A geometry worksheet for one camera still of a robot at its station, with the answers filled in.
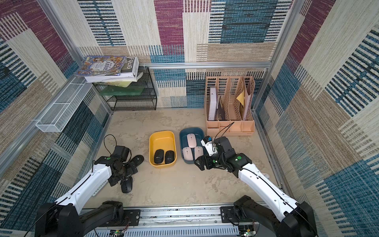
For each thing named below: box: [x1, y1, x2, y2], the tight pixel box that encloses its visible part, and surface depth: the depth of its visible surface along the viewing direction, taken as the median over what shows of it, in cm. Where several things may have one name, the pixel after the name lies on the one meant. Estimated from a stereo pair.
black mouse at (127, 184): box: [120, 175, 133, 194], surface depth 83 cm
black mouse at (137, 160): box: [130, 154, 145, 167], surface depth 93 cm
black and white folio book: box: [84, 56, 144, 83], surface depth 84 cm
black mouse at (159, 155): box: [153, 149, 165, 164], surface depth 94 cm
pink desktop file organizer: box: [204, 76, 256, 137], surface depth 105 cm
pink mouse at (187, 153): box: [182, 146, 194, 161], surface depth 95 cm
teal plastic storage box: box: [179, 127, 206, 165], surface depth 99 cm
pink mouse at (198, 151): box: [194, 146, 204, 160], surface depth 96 cm
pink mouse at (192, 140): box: [186, 132, 197, 149], surface depth 101 cm
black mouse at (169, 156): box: [164, 150, 175, 164], surface depth 94 cm
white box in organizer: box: [208, 87, 218, 121], surface depth 103 cm
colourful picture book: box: [75, 55, 127, 77], surface depth 83 cm
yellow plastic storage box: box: [149, 130, 177, 168], surface depth 100 cm
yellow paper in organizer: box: [236, 89, 245, 106], surface depth 93 cm
